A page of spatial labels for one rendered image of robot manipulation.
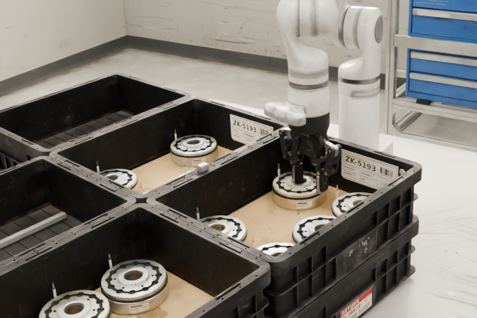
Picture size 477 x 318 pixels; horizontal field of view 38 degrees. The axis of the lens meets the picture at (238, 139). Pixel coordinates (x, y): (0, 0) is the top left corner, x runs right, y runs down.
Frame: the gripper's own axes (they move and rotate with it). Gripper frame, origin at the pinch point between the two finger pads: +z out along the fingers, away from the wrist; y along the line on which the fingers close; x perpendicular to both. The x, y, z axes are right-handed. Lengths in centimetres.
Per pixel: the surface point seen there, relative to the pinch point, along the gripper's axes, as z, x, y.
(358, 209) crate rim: -4.8, 8.9, -19.0
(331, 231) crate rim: -4.4, 16.4, -20.1
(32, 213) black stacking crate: 5, 39, 37
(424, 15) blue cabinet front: 15, -168, 92
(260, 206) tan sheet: 4.9, 7.3, 5.8
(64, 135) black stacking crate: 5, 16, 66
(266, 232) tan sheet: 5.0, 12.9, -1.7
